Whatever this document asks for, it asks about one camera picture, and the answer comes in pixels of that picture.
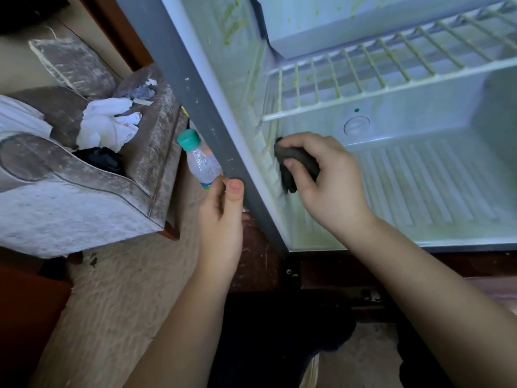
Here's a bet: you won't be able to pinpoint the person's left hand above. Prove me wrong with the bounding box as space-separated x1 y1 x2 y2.
198 176 246 280

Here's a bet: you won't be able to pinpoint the person's right hand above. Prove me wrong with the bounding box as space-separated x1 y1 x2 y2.
276 131 376 243

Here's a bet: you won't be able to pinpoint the dark grey cloth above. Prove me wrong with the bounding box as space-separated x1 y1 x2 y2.
273 137 321 195

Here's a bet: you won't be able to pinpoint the green cap water bottle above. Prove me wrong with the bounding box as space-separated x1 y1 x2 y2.
176 128 223 189

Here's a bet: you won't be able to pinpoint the orange soda bottle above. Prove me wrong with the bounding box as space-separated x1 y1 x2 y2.
181 106 201 142

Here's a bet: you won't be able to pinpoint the grey mini fridge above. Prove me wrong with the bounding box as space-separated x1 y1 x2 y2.
113 0 517 254

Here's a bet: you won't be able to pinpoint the person's left forearm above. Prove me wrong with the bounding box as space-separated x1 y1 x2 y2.
123 266 235 388

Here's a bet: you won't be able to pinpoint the person's right forearm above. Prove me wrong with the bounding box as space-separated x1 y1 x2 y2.
343 222 517 388

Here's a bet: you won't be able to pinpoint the person's dark trousers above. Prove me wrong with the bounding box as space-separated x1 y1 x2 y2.
206 288 453 388

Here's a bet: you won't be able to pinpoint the person's left foot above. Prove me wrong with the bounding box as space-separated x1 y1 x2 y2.
299 353 321 388

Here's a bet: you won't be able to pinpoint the dark red wooden stand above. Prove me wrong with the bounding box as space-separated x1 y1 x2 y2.
230 210 517 320

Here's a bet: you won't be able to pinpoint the black garment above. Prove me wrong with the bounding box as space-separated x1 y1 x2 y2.
73 147 128 176

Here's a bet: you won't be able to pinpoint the large white garment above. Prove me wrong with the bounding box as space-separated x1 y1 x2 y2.
75 96 142 153

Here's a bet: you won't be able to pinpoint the grey garment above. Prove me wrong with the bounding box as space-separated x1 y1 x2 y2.
117 78 158 102

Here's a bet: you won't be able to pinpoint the grey velvet sofa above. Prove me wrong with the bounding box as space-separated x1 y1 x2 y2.
0 36 188 259

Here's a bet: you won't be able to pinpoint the grey velvet cushion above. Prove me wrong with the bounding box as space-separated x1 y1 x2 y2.
28 38 121 100

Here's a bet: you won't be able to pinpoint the black television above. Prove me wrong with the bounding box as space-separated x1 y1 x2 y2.
0 0 69 36

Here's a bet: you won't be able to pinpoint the white wire shelf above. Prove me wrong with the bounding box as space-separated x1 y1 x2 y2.
261 0 517 122

